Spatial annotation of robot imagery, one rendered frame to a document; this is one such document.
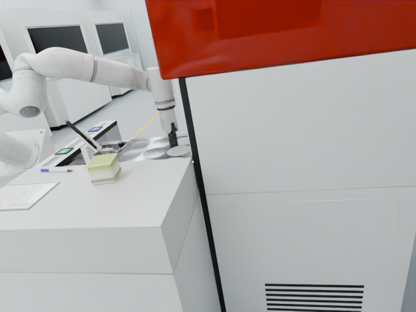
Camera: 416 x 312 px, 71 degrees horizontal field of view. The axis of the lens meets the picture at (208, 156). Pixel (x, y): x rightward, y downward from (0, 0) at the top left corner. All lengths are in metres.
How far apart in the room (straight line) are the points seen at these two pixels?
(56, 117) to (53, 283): 5.04
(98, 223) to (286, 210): 0.60
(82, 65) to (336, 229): 0.99
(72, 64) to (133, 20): 8.62
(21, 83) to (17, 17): 4.64
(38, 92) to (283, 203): 0.89
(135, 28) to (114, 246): 9.05
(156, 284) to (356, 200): 0.66
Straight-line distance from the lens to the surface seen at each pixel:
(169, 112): 1.16
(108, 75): 1.06
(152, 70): 1.14
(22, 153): 1.58
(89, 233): 0.76
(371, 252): 1.19
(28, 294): 1.04
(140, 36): 9.58
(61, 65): 1.03
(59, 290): 0.97
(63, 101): 5.72
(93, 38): 7.59
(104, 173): 0.90
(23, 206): 0.97
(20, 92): 1.11
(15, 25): 5.79
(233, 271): 1.23
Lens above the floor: 1.35
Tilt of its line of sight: 24 degrees down
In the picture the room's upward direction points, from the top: 9 degrees counter-clockwise
